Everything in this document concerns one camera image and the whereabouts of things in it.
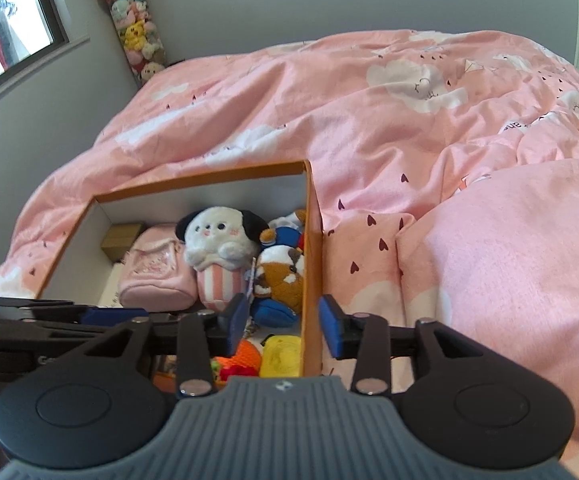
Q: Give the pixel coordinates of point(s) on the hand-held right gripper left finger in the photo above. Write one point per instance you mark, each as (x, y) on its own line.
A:
(237, 320)

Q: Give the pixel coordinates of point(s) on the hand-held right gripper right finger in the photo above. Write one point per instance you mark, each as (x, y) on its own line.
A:
(329, 327)

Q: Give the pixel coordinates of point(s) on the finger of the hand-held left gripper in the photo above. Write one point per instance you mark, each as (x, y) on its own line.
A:
(109, 316)
(29, 335)

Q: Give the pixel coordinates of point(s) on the long white box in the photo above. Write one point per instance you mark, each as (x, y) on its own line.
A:
(112, 290)

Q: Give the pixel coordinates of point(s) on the crochet orange with red flower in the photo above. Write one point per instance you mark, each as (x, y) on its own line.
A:
(247, 355)

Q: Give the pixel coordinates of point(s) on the yellow soft toy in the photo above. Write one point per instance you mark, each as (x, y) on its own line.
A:
(282, 357)

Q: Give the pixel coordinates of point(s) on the brown red panda plush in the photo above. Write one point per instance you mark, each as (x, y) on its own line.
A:
(279, 280)

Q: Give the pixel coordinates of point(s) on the pink plush pouch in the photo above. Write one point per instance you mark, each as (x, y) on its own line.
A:
(154, 270)

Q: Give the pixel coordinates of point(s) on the orange cardboard box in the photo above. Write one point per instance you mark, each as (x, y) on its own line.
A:
(312, 260)

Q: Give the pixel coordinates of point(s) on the small brown box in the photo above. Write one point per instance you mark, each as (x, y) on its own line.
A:
(119, 240)

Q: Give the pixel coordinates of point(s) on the white plush dog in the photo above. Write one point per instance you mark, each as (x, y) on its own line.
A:
(214, 235)

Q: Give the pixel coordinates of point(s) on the pink printed blanket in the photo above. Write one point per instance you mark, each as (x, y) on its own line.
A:
(419, 185)

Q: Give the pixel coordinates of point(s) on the clear tube of plush toys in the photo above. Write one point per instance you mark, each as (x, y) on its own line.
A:
(137, 35)

